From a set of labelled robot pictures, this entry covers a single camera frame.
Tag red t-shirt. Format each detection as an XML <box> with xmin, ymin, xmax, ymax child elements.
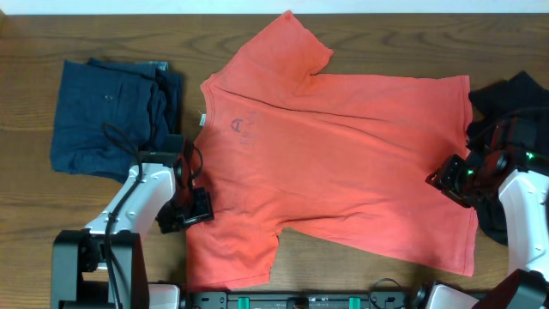
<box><xmin>186</xmin><ymin>12</ymin><xmax>478</xmax><ymax>290</ymax></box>

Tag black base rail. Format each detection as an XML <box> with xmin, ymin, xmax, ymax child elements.
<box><xmin>184</xmin><ymin>277</ymin><xmax>490</xmax><ymax>309</ymax></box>

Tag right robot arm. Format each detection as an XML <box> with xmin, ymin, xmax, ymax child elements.
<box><xmin>424</xmin><ymin>146</ymin><xmax>548</xmax><ymax>309</ymax></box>

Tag folded navy blue pants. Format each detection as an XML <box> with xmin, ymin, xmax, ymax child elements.
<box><xmin>50</xmin><ymin>58</ymin><xmax>183</xmax><ymax>182</ymax></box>

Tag black garment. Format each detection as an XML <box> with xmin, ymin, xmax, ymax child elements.
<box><xmin>460</xmin><ymin>71</ymin><xmax>548</xmax><ymax>245</ymax></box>

